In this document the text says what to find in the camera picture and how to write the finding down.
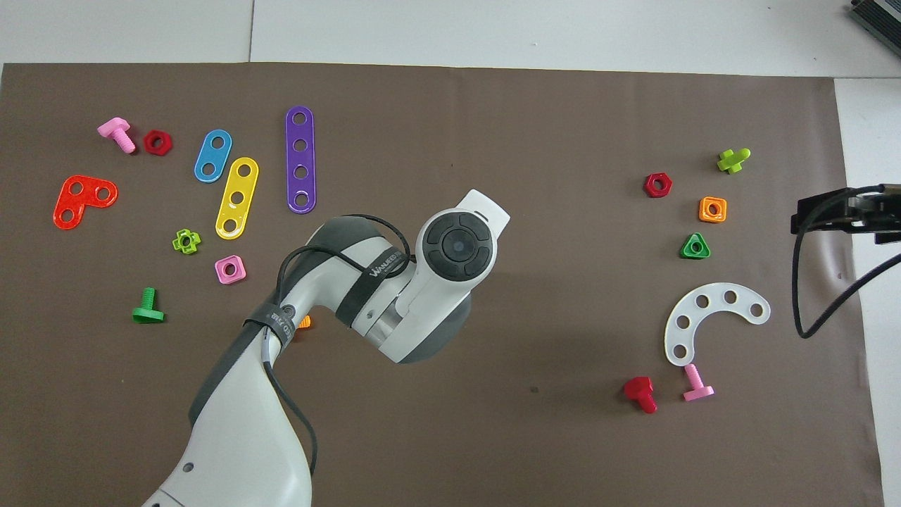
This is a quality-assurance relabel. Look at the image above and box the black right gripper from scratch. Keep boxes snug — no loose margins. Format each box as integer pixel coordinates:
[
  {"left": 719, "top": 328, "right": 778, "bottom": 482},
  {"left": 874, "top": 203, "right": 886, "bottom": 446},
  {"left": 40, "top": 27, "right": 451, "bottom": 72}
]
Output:
[{"left": 790, "top": 183, "right": 901, "bottom": 245}]

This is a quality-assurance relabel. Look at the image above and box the lime green cross-head screw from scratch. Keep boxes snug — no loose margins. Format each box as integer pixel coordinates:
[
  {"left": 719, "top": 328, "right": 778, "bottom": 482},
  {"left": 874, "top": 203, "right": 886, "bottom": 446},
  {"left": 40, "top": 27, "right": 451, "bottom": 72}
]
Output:
[{"left": 717, "top": 147, "right": 752, "bottom": 175}]

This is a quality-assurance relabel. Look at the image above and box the green triangle nut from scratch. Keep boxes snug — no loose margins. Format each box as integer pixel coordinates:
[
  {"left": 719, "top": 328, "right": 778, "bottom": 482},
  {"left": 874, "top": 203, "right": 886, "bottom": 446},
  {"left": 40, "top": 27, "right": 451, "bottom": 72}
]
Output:
[{"left": 679, "top": 232, "right": 712, "bottom": 260}]

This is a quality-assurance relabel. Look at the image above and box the pink plastic screw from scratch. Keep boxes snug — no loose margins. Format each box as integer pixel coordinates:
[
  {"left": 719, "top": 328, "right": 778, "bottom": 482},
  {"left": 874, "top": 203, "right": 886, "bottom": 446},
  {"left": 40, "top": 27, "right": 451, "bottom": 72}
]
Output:
[
  {"left": 683, "top": 363, "right": 715, "bottom": 403},
  {"left": 97, "top": 117, "right": 137, "bottom": 155}
]

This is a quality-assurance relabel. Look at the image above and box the red plastic screw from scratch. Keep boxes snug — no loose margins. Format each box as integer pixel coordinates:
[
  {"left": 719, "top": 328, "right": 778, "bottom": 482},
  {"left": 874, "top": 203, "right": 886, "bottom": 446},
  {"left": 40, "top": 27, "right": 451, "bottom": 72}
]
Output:
[{"left": 624, "top": 376, "right": 659, "bottom": 415}]

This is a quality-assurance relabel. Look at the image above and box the pink square nut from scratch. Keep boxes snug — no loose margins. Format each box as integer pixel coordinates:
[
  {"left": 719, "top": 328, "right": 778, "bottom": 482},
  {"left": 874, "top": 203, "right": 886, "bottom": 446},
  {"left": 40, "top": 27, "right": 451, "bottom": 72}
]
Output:
[{"left": 215, "top": 255, "right": 248, "bottom": 285}]

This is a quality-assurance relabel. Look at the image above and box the green plastic screw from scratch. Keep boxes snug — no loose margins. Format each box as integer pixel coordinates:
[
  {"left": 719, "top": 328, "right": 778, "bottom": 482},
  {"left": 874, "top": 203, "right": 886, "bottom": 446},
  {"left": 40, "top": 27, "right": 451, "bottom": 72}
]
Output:
[{"left": 132, "top": 287, "right": 166, "bottom": 325}]

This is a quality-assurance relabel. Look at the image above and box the white curved five-hole plate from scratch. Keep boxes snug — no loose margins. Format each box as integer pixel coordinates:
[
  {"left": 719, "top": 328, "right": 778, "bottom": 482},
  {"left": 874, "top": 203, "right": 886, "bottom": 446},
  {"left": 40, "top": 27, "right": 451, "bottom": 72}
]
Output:
[{"left": 664, "top": 283, "right": 771, "bottom": 368}]

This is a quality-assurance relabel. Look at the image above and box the black ribbed device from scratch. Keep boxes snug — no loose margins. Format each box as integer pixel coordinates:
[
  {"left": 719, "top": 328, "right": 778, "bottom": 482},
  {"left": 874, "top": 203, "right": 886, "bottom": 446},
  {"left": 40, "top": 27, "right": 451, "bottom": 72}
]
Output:
[{"left": 848, "top": 0, "right": 901, "bottom": 37}]

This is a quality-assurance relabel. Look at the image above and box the brown table mat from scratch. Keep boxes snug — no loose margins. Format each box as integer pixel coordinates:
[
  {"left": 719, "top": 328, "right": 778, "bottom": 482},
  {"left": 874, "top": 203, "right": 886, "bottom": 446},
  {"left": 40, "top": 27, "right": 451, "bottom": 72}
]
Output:
[{"left": 0, "top": 62, "right": 884, "bottom": 507}]

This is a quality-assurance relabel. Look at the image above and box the purple four-hole strip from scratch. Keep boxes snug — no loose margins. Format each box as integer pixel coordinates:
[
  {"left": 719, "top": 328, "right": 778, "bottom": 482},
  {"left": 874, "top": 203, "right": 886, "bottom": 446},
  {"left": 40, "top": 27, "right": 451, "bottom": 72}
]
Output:
[{"left": 285, "top": 106, "right": 317, "bottom": 214}]

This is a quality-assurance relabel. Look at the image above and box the yellow three-hole strip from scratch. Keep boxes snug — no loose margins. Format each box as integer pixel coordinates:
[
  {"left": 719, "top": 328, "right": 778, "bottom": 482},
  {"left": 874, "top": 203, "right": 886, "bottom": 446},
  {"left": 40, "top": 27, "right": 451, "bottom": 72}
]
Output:
[{"left": 215, "top": 156, "right": 260, "bottom": 241}]

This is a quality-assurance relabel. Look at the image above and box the blue two-hole strip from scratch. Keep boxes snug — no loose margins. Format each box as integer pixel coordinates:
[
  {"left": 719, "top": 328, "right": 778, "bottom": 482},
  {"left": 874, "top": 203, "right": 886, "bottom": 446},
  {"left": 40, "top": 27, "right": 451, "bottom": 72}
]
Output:
[{"left": 194, "top": 129, "right": 233, "bottom": 184}]

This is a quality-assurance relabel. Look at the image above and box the orange three-hole heart plate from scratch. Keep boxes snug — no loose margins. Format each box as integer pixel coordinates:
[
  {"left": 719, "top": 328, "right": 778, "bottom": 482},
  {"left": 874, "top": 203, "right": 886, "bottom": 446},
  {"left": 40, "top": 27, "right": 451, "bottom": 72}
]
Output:
[{"left": 53, "top": 175, "right": 119, "bottom": 231}]

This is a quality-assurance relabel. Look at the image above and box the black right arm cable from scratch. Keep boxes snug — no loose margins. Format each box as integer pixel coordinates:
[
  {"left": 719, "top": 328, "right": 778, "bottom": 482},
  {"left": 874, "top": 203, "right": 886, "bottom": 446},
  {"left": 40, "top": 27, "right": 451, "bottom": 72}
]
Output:
[{"left": 792, "top": 184, "right": 901, "bottom": 340}]

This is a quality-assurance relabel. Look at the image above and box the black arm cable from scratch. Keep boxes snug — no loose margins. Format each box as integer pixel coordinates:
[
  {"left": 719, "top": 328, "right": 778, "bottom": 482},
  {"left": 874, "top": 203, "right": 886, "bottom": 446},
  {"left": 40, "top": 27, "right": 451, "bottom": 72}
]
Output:
[
  {"left": 262, "top": 213, "right": 412, "bottom": 480},
  {"left": 792, "top": 184, "right": 901, "bottom": 340}
]

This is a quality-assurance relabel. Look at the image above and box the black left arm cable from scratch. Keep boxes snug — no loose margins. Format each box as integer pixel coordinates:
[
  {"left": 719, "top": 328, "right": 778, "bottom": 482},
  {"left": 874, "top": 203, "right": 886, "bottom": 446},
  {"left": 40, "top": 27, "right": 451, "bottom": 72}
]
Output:
[{"left": 262, "top": 213, "right": 412, "bottom": 480}]

